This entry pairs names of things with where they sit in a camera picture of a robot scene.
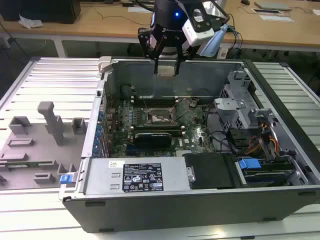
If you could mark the wooden desk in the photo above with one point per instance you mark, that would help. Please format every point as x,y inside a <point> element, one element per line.
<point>100,27</point>

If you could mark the white paper sheet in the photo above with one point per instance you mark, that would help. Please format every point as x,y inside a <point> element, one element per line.
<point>138,9</point>

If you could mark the green motherboard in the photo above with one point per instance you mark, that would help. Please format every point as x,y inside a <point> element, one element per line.
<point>195,140</point>

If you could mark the black power adapter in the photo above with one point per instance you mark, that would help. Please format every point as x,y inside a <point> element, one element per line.
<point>127,4</point>

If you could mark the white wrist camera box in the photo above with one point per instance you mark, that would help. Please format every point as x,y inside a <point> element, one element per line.
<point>197,32</point>

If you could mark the black computer box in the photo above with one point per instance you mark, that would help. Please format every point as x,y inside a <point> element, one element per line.
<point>40,10</point>

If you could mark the white sheet with dark strip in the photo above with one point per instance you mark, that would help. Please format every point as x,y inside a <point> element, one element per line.
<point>266,11</point>

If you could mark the silver power supply with label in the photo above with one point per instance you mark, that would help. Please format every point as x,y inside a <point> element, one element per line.
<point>105,175</point>

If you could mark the crumpled white paper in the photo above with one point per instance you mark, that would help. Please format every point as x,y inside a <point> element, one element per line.
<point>31,22</point>

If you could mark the green RAM stick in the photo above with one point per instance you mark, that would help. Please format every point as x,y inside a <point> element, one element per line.
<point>22,164</point>

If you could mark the black disk drive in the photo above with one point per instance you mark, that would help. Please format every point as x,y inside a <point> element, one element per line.
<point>267,177</point>

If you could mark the small black board connector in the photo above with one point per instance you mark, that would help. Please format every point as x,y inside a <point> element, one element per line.
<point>193,103</point>

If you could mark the black computer mouse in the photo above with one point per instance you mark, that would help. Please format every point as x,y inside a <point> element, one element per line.
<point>245,2</point>

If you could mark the pale blue teach pendant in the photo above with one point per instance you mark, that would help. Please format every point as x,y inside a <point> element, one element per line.
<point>212,42</point>

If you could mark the blue expansion slot clip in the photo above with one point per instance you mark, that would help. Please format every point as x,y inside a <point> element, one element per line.
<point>94,150</point>
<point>99,127</point>
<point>97,135</point>
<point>96,143</point>
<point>101,115</point>

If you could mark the white flat sheet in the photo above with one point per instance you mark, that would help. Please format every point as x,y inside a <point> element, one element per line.
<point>276,18</point>

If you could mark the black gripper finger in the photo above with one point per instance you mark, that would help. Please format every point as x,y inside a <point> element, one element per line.
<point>178,53</point>
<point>144,42</point>

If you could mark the grey flat laptop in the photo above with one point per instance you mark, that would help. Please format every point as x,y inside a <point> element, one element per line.
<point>272,5</point>

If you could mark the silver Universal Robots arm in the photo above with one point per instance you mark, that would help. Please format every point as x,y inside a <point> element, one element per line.
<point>218,8</point>

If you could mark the black graphics card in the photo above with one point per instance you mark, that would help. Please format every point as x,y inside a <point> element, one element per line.
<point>152,140</point>

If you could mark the grey parts rack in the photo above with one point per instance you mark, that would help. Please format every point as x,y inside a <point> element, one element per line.
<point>37,150</point>

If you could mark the blue case latch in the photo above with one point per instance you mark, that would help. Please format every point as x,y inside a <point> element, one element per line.
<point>65,179</point>

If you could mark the black open PC case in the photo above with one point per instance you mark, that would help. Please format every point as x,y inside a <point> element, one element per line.
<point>175,212</point>

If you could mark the CPU socket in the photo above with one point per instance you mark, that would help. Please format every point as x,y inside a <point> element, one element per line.
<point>158,118</point>

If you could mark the black plastic shroud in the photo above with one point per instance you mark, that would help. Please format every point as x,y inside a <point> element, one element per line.
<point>210,170</point>

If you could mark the silver metal drive cage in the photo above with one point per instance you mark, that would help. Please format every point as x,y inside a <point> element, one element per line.
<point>237,87</point>

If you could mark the silver CPU plate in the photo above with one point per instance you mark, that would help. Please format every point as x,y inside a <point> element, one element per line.
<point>166,71</point>

